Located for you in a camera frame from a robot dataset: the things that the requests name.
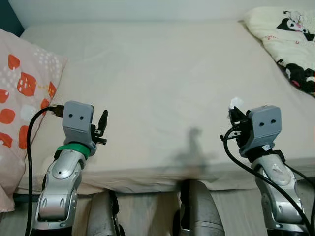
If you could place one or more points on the cream cartoon print blanket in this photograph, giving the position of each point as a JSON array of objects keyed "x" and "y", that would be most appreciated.
[{"x": 285, "y": 44}]

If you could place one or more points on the white tissue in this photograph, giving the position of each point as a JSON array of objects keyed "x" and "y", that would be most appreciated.
[{"x": 236, "y": 102}]

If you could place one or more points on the grey left robot leg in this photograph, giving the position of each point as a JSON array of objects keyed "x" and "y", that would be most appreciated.
[{"x": 101, "y": 216}]

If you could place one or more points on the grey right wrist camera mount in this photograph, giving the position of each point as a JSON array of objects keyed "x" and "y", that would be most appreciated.
[{"x": 263, "y": 125}]

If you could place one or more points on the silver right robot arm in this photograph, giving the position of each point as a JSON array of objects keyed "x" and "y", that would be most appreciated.
[{"x": 275, "y": 191}]

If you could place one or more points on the grey robot leg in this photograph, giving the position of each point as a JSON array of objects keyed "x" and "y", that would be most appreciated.
[
  {"x": 204, "y": 211},
  {"x": 101, "y": 216}
]

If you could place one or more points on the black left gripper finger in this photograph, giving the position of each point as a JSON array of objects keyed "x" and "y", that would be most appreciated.
[{"x": 103, "y": 120}]

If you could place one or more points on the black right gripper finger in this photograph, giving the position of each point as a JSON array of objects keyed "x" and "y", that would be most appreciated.
[
  {"x": 233, "y": 114},
  {"x": 241, "y": 116}
]

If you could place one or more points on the grey right robot leg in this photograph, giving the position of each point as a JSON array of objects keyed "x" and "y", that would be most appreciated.
[{"x": 204, "y": 211}]

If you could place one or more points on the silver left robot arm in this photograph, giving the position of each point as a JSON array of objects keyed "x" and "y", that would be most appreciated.
[{"x": 59, "y": 187}]

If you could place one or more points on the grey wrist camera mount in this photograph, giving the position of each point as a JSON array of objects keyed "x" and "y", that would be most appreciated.
[
  {"x": 263, "y": 125},
  {"x": 78, "y": 120}
]

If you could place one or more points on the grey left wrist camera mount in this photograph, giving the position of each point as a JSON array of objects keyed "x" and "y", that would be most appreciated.
[{"x": 78, "y": 120}]

